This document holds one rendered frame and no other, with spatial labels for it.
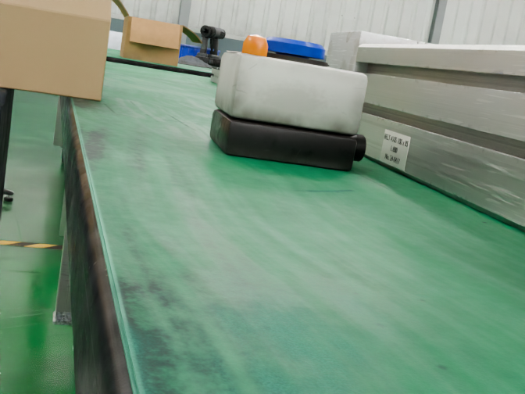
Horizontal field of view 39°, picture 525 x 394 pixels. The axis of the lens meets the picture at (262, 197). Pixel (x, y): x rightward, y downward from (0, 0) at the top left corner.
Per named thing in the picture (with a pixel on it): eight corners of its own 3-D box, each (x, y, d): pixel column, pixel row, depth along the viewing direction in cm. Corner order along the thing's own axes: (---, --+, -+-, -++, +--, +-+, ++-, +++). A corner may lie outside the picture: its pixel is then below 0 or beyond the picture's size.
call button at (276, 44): (254, 65, 49) (258, 34, 49) (312, 74, 50) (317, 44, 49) (266, 67, 45) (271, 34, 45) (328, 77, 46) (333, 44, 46)
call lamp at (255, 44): (239, 52, 44) (242, 32, 44) (264, 56, 45) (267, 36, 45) (244, 52, 43) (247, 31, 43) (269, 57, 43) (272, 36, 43)
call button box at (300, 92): (208, 137, 51) (222, 46, 50) (341, 156, 53) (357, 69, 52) (223, 155, 44) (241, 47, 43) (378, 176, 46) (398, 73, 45)
